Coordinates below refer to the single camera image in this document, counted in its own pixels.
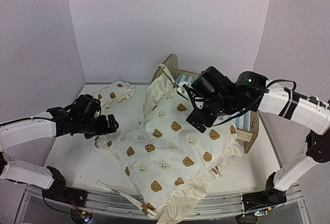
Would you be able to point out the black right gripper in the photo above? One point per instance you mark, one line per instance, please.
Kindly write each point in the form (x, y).
(193, 120)

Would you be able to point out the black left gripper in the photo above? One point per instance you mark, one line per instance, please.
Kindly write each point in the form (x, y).
(103, 128)

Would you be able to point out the large bear print cushion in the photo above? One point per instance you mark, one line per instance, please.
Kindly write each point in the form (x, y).
(165, 146)

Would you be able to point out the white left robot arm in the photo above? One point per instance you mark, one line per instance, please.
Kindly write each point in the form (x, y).
(49, 179)

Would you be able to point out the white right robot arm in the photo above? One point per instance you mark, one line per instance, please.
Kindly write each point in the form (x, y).
(255, 92)

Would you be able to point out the blue striped bed mattress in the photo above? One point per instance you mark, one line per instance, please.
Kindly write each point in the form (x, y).
(242, 122)

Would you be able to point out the small bear print pillow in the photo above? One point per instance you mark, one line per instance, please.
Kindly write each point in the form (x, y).
(113, 94)

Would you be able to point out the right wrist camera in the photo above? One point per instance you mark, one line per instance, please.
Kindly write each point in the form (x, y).
(185, 90)

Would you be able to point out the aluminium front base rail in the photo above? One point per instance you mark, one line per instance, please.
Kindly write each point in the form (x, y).
(162, 203)

